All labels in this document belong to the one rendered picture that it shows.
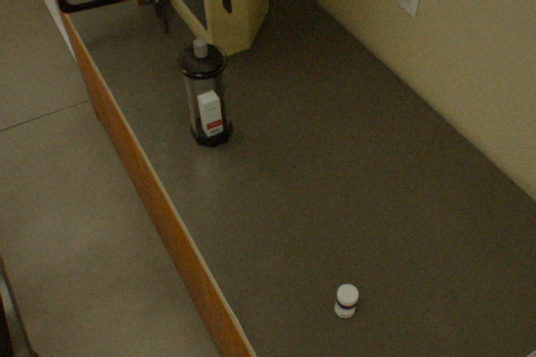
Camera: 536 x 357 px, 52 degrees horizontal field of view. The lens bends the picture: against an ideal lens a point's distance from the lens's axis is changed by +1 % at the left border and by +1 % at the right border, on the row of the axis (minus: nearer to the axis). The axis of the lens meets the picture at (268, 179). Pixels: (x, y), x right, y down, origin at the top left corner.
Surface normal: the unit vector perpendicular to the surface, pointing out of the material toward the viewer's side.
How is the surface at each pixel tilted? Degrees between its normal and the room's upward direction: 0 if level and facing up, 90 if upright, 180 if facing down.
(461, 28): 90
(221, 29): 90
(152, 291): 0
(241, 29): 90
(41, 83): 0
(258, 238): 0
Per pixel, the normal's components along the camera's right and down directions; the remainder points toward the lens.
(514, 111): -0.88, 0.38
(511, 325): -0.02, -0.64
